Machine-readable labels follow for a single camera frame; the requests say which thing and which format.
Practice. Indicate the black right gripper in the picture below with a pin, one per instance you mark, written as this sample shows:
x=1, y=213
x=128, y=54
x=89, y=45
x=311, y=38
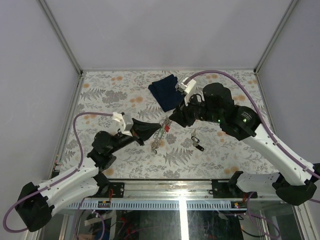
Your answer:
x=178, y=116

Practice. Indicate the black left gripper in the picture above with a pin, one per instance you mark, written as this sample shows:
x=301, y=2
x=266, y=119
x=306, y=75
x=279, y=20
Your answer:
x=143, y=130

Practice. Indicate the steel disc with keyrings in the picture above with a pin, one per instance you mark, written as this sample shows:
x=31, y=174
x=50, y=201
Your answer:
x=156, y=138

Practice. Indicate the red key tag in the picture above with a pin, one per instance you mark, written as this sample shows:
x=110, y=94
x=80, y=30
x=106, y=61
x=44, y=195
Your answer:
x=167, y=128

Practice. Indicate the green key tag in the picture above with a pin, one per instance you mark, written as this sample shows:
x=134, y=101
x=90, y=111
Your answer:
x=162, y=131

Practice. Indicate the silver key black tag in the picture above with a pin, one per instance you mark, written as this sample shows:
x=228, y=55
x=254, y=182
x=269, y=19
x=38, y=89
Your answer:
x=196, y=141

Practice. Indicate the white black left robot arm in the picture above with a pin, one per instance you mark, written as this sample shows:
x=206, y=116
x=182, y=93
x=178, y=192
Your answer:
x=37, y=204

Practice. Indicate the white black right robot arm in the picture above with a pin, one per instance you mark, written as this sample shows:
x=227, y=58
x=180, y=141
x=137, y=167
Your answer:
x=293, y=183

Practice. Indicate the dark blue folded cloth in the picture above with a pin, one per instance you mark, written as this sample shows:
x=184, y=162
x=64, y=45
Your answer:
x=164, y=92

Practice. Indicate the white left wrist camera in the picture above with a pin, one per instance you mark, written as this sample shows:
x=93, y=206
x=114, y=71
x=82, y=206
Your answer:
x=125, y=123

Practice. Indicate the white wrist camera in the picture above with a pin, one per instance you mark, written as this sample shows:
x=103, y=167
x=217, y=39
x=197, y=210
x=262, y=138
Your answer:
x=187, y=87
x=125, y=123

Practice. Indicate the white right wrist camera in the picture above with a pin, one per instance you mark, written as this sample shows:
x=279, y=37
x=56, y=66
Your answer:
x=187, y=87

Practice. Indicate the aluminium mounting rail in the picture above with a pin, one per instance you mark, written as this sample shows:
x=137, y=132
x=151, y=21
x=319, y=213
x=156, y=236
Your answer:
x=160, y=189

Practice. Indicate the white slotted cable duct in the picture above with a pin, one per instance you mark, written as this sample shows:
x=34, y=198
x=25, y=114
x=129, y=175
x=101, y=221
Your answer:
x=153, y=205

